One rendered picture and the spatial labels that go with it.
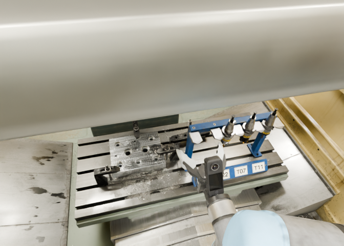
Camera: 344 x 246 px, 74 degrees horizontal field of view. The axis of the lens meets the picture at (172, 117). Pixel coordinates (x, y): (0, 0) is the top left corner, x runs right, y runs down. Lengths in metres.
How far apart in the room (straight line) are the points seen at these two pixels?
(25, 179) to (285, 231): 1.56
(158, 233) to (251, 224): 1.07
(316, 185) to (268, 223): 1.32
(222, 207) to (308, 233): 0.33
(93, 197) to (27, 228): 0.43
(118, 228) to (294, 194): 1.04
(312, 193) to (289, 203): 0.14
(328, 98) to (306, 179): 0.50
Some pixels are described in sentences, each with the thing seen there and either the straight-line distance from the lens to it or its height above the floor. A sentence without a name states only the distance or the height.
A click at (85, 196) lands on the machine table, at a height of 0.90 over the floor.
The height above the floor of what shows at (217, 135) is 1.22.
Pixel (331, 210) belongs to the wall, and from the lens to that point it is 1.71.
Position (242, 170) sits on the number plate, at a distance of 1.37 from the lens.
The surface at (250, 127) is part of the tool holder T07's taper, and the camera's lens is 1.16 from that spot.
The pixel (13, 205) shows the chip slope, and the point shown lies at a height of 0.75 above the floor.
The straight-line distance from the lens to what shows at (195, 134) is 1.10.
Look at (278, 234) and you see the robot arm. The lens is 0.34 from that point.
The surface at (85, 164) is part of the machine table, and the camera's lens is 1.43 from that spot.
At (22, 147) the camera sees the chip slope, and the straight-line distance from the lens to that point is 1.86.
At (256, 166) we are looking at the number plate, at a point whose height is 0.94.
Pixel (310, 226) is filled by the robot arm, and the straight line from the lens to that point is 0.37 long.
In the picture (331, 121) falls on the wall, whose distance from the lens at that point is 1.51.
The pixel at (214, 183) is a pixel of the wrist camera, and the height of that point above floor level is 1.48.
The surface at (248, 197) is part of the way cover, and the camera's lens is 1.55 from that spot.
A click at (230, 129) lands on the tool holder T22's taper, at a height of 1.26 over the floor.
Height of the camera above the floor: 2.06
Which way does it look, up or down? 46 degrees down
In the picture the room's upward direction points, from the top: 3 degrees clockwise
